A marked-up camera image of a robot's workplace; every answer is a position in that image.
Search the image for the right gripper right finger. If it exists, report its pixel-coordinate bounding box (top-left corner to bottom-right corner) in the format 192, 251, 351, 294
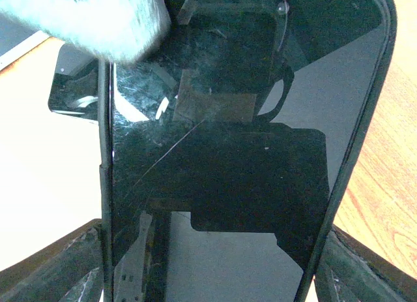
314, 226, 416, 301

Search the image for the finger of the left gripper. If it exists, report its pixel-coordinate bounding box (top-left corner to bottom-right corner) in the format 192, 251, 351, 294
1, 0, 171, 63

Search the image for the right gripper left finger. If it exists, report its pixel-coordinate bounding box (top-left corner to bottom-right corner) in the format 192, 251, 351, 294
1, 219, 103, 301

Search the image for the black phone case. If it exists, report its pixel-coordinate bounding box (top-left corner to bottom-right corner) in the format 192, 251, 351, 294
97, 0, 399, 302

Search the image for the phone in blue case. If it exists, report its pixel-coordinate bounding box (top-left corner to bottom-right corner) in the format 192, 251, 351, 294
48, 44, 98, 124

